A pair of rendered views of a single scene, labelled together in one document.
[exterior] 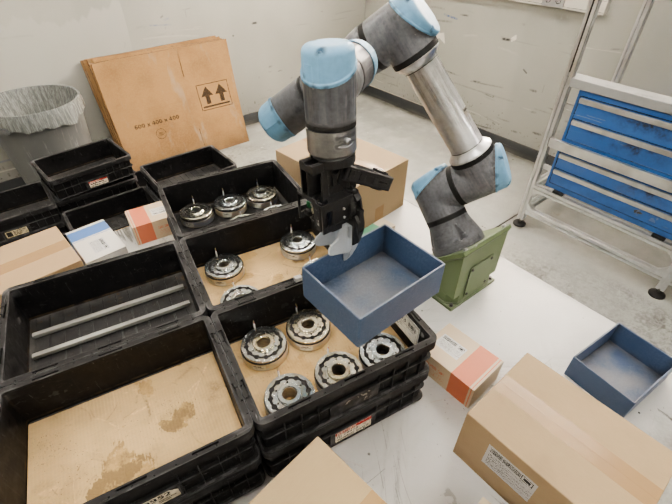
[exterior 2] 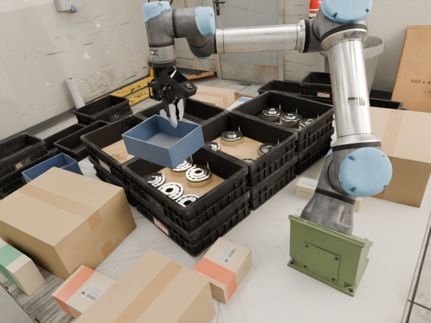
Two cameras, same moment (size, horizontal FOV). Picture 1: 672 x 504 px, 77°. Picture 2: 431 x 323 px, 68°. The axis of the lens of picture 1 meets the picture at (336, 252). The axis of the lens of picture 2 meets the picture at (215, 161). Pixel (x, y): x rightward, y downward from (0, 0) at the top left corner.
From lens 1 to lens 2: 1.09 m
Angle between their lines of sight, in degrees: 62
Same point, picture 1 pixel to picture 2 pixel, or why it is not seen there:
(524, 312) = not seen: outside the picture
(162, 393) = not seen: hidden behind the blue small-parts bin
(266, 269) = (243, 150)
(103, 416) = not seen: hidden behind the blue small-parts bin
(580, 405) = (163, 314)
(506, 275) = (372, 309)
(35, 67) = (377, 24)
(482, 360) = (219, 274)
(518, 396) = (165, 274)
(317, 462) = (110, 190)
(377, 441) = (161, 243)
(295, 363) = (177, 181)
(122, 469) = (120, 157)
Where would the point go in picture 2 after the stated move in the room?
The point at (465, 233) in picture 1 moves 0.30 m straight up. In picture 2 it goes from (315, 209) to (322, 113)
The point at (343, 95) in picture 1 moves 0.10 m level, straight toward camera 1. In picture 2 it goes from (147, 27) to (110, 34)
